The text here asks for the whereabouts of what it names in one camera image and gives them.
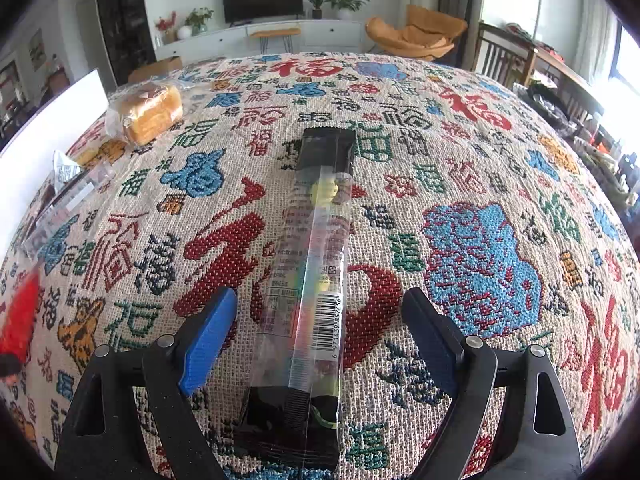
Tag bagged bread loaf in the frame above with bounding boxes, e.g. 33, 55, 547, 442
107, 84, 183, 147

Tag small silver snack packet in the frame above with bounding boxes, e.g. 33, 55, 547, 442
51, 151, 81, 187

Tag floor lamp pole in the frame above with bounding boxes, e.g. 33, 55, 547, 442
532, 0, 547, 41

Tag red flowers in vase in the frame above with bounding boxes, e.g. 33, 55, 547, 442
155, 11, 179, 44

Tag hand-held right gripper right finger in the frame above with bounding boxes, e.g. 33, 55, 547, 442
401, 287, 583, 480

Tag wooden chair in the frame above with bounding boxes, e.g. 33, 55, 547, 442
472, 21, 538, 86

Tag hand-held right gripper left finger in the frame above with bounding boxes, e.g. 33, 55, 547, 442
55, 287, 238, 480

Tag cardboard box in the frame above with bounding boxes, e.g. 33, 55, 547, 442
128, 56, 183, 83

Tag printed blanket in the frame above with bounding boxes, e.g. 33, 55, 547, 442
0, 51, 640, 480

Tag dark display cabinet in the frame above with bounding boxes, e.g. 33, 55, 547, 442
94, 0, 156, 86

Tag long black candy packet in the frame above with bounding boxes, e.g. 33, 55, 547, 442
232, 128, 357, 463

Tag red object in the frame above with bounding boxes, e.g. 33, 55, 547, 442
0, 272, 43, 386

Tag orange-topped stool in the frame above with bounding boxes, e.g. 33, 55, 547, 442
248, 26, 302, 53

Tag large potted plant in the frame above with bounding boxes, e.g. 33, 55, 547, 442
325, 0, 370, 21

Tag orange lounge chair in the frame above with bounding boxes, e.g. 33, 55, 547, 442
365, 5, 468, 61

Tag framed wall picture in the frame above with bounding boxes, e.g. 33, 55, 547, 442
27, 27, 47, 72

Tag clear plastic snack packet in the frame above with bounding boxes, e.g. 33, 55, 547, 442
22, 162, 116, 261

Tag green leafy potted plant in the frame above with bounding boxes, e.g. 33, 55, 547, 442
185, 7, 215, 36

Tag white television cabinet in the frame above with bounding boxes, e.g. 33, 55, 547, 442
155, 19, 363, 61

